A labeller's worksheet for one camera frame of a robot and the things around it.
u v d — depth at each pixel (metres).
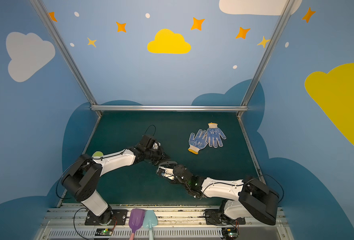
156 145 0.77
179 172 0.62
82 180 0.46
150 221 0.72
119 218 0.74
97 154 0.98
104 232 0.71
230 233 0.71
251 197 0.43
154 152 0.79
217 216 0.75
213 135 1.08
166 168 0.72
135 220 0.73
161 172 0.70
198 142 1.04
